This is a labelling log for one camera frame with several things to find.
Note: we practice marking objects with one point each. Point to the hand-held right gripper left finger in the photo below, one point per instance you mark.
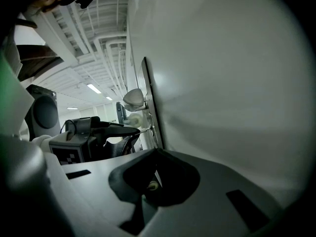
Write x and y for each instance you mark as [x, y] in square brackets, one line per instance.
[98, 194]

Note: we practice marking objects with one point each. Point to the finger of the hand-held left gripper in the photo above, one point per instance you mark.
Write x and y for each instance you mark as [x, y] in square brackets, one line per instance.
[121, 147]
[123, 130]

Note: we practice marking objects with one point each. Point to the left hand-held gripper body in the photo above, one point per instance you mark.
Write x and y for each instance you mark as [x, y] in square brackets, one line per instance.
[79, 144]

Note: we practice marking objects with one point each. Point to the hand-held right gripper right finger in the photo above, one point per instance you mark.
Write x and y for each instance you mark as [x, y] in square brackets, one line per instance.
[209, 206]

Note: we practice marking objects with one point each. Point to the silver door lock plate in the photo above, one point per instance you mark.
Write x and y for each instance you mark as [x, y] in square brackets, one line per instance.
[148, 73]

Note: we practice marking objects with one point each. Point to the white door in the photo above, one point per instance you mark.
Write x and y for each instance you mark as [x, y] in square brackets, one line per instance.
[222, 83]

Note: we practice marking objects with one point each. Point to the dark grey front-load washer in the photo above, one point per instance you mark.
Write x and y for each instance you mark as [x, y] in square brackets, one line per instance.
[44, 112]

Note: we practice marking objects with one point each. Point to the white ceiling pipes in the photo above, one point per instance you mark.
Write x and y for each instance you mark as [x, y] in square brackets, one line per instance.
[108, 48]

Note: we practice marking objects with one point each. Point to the brown wooden frame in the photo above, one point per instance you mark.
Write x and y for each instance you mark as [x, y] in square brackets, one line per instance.
[37, 60]

